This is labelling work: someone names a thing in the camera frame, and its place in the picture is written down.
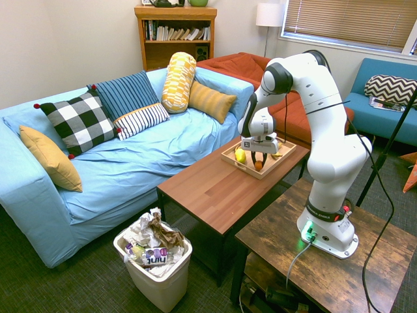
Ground black power strip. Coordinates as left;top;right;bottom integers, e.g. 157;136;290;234
265;286;309;310

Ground blue striped pillow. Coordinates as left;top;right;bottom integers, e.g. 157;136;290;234
87;70;160;123

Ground plain mustard pillow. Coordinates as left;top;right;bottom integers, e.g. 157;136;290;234
18;125;83;193

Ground black camera stand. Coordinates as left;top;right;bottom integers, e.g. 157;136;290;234
355;97;417;208

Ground magazine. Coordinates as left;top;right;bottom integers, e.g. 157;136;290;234
368;96;407;113

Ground mustard striped pillow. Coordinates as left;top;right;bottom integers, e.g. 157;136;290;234
188;80;238;125

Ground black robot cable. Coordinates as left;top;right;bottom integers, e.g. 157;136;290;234
283;50;397;313

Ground rustic dark wood side table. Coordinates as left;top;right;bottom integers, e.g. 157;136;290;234
229;177;417;313

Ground reddish wooden coffee table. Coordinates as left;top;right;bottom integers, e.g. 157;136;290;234
156;135;310;288

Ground orange floor cushion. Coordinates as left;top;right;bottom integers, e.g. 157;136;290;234
399;151;417;194

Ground wooden bookshelf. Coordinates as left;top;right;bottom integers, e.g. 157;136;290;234
134;5;218;72

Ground black white chevron pillow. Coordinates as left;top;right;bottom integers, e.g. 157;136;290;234
364;74;417;108

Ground crumpled white paper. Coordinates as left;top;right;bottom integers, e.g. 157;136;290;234
125;208;164;248

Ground black object on shelf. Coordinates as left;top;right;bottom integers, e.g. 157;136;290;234
148;0;186;8

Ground brown window blinds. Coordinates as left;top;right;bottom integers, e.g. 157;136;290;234
281;0;417;55

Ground grey base cable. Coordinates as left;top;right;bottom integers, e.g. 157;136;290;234
285;240;314;290

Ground white shade floor lamp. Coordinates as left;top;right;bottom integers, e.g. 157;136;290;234
255;3;287;59

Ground white navy striped pillow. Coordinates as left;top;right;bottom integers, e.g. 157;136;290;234
113;102;171;142

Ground yellow white patterned bolster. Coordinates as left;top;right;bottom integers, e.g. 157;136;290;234
161;52;197;114

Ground light blue sofa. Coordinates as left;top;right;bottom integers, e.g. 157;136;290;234
0;67;255;270

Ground white plastic trash bin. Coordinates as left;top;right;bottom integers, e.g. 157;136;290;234
113;221;193;313

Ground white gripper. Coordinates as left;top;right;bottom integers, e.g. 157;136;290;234
240;131;280;171

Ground clear plastic bottle purple label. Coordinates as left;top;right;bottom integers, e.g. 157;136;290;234
123;244;171;267

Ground teal sofa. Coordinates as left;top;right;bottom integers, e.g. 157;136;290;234
343;57;417;147

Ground light wooden tray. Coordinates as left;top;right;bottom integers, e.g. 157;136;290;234
220;138;297;181

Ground black white checkered pillow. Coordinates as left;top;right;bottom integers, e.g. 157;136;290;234
33;85;122;160

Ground crumpled brown paper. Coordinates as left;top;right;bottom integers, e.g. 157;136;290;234
148;211;185;250

